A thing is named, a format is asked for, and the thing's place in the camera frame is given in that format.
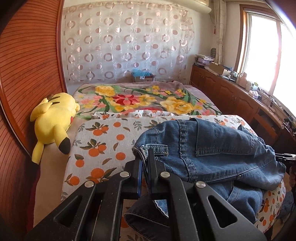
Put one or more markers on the open cardboard box on cabinet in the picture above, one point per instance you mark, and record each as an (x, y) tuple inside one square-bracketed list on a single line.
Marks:
[(219, 69)]

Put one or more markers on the yellow Pikachu plush toy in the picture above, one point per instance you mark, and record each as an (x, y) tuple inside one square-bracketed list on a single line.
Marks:
[(52, 118)]

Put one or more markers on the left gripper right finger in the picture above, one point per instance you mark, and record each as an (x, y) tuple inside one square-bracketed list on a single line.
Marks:
[(196, 211)]

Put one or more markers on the window with wooden frame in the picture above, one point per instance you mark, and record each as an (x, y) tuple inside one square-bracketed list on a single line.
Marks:
[(267, 54)]

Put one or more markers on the orange print bed quilt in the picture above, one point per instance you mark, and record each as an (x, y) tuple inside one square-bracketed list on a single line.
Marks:
[(102, 147)]

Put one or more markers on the blue denim jeans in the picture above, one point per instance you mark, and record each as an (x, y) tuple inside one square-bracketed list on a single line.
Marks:
[(235, 163)]

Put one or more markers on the cardboard box with blue cloth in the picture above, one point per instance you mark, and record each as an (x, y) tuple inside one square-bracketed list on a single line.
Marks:
[(142, 76)]

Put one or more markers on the stack of papers and books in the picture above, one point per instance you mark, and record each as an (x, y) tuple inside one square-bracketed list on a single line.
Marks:
[(203, 60)]

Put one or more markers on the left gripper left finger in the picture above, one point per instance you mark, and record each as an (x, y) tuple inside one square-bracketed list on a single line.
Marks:
[(93, 211)]

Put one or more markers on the beige window curtain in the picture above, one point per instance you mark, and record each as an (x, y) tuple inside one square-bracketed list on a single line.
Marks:
[(220, 16)]

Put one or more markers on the pink white jug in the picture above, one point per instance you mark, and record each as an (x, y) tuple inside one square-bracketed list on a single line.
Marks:
[(242, 80)]

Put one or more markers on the circle pattern sheer curtain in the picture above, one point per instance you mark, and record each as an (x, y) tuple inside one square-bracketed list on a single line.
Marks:
[(110, 40)]

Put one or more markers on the white air conditioner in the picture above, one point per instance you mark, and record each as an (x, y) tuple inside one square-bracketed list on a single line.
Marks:
[(199, 6)]

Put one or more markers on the floral pink blanket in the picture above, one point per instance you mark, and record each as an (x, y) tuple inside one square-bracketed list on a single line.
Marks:
[(103, 101)]

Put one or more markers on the long wooden side cabinet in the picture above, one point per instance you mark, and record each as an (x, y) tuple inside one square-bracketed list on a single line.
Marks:
[(230, 98)]

